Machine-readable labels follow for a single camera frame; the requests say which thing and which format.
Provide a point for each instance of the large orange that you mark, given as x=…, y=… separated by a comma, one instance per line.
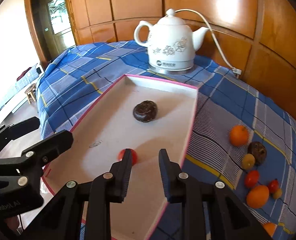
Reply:
x=257, y=197

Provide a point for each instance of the dark brown mangosteen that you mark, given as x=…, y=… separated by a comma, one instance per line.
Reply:
x=145, y=111
x=258, y=151

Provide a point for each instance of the blue plaid tablecloth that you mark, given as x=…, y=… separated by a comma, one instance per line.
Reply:
x=79, y=75

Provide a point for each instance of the small wooden stool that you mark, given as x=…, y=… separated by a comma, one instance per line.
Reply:
x=30, y=93

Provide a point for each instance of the wooden wardrobe panels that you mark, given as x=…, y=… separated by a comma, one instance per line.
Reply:
x=256, y=36

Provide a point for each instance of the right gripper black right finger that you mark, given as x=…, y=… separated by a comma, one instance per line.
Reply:
x=207, y=207

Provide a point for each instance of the orange mandarin with stem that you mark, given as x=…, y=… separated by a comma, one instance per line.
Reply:
x=239, y=135

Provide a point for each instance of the white low bed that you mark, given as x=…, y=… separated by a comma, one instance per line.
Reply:
x=15, y=96

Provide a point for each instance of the wooden door with glass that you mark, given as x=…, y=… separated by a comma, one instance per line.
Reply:
x=50, y=28

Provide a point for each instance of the yellow-green small fruit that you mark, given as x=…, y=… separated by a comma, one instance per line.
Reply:
x=248, y=162
x=278, y=193

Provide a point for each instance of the white ceramic electric kettle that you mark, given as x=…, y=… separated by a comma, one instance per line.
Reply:
x=171, y=44

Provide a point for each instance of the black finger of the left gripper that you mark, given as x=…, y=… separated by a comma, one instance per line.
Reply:
x=34, y=158
x=15, y=131

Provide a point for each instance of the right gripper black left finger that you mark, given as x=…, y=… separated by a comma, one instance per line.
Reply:
x=74, y=203

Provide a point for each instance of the red tomato with stem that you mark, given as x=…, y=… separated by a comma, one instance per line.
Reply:
x=273, y=186

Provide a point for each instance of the pink white shallow box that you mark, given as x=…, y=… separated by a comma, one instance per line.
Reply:
x=109, y=126

